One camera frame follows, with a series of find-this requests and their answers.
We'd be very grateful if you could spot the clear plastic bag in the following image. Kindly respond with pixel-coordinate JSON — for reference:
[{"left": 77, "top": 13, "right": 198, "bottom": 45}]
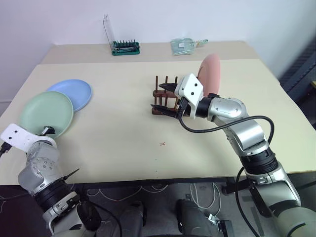
[{"left": 170, "top": 38, "right": 208, "bottom": 55}]

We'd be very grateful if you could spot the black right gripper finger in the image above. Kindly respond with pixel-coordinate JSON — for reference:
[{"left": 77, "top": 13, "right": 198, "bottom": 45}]
[
  {"left": 150, "top": 104, "right": 179, "bottom": 119},
  {"left": 158, "top": 83, "right": 178, "bottom": 92}
]

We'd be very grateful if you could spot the white floor cable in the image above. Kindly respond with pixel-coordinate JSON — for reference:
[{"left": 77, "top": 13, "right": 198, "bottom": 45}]
[
  {"left": 189, "top": 182, "right": 221, "bottom": 210},
  {"left": 83, "top": 184, "right": 169, "bottom": 198}
]

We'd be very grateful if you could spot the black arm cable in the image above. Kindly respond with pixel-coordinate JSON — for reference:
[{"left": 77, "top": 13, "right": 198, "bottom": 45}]
[
  {"left": 0, "top": 142, "right": 123, "bottom": 237},
  {"left": 177, "top": 98, "right": 275, "bottom": 237}
]

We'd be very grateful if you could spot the black ribbed object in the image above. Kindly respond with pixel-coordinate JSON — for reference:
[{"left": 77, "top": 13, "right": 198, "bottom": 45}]
[{"left": 278, "top": 39, "right": 316, "bottom": 104}]

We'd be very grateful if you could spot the green screwdriver bit case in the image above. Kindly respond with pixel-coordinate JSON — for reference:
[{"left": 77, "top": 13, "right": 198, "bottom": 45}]
[{"left": 103, "top": 14, "right": 141, "bottom": 56}]

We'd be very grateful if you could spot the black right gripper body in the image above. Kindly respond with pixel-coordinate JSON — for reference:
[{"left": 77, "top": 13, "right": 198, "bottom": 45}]
[{"left": 175, "top": 97, "right": 191, "bottom": 119}]

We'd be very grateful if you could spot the wooden dish rack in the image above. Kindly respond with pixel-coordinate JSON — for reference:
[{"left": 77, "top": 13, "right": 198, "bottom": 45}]
[{"left": 151, "top": 75, "right": 180, "bottom": 117}]

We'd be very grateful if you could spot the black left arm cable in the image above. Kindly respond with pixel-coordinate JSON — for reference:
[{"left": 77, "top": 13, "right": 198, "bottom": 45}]
[{"left": 0, "top": 142, "right": 123, "bottom": 237}]

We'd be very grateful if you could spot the pink plate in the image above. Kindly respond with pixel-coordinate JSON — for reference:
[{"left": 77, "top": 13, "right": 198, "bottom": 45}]
[{"left": 197, "top": 54, "right": 222, "bottom": 96}]

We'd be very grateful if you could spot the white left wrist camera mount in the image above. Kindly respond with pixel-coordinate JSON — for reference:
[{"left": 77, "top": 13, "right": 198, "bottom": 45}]
[{"left": 0, "top": 123, "right": 57, "bottom": 151}]

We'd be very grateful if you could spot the green plate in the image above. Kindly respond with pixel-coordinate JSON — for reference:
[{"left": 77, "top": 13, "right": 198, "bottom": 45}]
[{"left": 18, "top": 90, "right": 74, "bottom": 137}]

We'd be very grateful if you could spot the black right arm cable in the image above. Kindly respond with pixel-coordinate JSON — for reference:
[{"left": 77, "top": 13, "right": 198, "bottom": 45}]
[{"left": 177, "top": 98, "right": 275, "bottom": 237}]

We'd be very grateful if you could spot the metal floor bracket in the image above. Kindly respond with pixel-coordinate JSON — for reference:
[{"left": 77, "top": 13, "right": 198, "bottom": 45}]
[{"left": 208, "top": 213, "right": 233, "bottom": 237}]

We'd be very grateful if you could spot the blue plate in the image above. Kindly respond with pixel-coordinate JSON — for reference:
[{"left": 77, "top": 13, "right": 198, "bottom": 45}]
[{"left": 46, "top": 79, "right": 92, "bottom": 113}]

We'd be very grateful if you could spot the black table frame bar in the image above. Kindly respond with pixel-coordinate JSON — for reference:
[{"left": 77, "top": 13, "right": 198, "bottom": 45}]
[{"left": 74, "top": 176, "right": 237, "bottom": 196}]

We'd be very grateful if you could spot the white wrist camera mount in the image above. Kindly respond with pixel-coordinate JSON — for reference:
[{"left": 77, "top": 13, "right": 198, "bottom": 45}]
[
  {"left": 174, "top": 73, "right": 204, "bottom": 119},
  {"left": 0, "top": 123, "right": 57, "bottom": 151}
]

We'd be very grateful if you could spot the dark grey rounded shape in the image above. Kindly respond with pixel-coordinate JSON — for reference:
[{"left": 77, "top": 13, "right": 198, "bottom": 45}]
[
  {"left": 175, "top": 198, "right": 218, "bottom": 237},
  {"left": 97, "top": 201, "right": 147, "bottom": 237}
]

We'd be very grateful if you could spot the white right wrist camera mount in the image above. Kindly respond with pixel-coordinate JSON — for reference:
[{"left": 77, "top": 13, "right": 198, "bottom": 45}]
[{"left": 174, "top": 73, "right": 204, "bottom": 119}]

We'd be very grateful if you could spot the black cable tie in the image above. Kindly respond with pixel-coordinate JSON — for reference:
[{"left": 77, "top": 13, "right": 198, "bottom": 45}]
[{"left": 63, "top": 168, "right": 80, "bottom": 180}]

